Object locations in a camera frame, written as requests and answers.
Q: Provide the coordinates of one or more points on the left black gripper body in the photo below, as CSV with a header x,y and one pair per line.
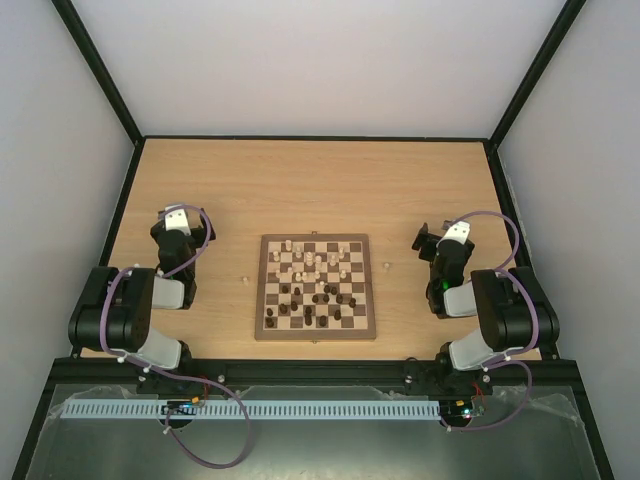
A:
x,y
201,234

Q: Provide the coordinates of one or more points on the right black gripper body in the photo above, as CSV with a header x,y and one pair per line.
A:
x,y
426,245

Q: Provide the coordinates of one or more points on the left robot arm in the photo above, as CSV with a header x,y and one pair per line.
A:
x,y
113,312

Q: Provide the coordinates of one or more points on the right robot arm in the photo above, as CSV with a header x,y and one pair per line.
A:
x,y
514,313

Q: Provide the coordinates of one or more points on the wooden chess board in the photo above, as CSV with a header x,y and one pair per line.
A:
x,y
341,295

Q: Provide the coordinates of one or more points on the black king piece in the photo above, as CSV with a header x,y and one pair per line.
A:
x,y
308,316

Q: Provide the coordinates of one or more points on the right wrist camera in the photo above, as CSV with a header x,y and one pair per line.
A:
x,y
456,231

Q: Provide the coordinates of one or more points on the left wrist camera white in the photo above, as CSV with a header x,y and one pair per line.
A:
x,y
175,218

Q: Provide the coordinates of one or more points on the black aluminium frame rail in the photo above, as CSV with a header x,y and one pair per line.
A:
x,y
410,376

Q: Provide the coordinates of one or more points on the light blue cable duct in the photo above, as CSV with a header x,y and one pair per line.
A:
x,y
422,410

